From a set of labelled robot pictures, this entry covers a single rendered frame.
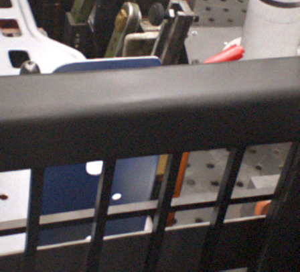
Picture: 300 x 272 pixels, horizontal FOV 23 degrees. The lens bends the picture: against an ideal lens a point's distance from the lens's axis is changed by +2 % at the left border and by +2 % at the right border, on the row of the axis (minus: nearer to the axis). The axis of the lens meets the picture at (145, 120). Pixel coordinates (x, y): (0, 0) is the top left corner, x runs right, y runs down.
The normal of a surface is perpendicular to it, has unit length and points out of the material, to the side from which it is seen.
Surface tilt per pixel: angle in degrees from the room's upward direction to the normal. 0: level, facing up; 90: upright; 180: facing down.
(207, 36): 5
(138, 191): 90
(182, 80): 0
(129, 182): 90
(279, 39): 92
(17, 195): 0
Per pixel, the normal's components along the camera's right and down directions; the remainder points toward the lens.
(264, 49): -0.36, 0.61
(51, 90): 0.14, -0.76
